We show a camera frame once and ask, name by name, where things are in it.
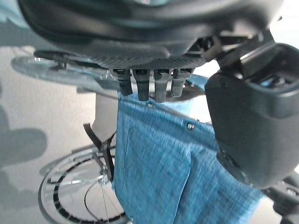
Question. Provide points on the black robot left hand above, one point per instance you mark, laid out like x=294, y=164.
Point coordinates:
x=140, y=28

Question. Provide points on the spoked wheelchair wheel with handrim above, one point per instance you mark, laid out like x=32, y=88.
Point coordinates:
x=58, y=205

